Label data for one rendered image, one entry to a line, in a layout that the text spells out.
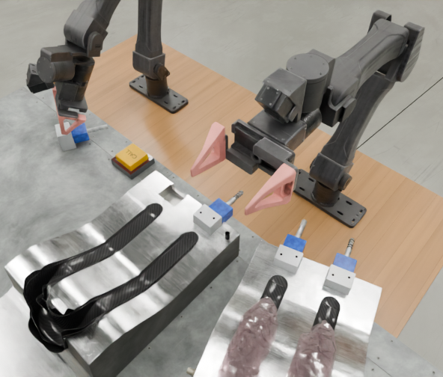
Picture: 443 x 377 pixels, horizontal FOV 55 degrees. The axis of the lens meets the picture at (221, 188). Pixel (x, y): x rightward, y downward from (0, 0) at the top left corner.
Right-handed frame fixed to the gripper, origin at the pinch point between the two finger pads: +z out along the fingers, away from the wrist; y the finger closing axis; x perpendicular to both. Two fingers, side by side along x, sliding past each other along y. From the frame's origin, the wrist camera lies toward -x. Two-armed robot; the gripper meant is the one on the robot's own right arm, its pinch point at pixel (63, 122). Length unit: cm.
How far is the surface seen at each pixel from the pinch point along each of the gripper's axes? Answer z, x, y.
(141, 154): -4.4, 16.6, 14.3
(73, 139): 3.9, 3.4, 1.9
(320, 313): -17, 35, 68
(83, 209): 7.1, 3.3, 23.7
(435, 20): -43, 263, -118
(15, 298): 8.8, -13.1, 45.2
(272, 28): 12, 164, -149
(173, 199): -8.4, 18.1, 33.0
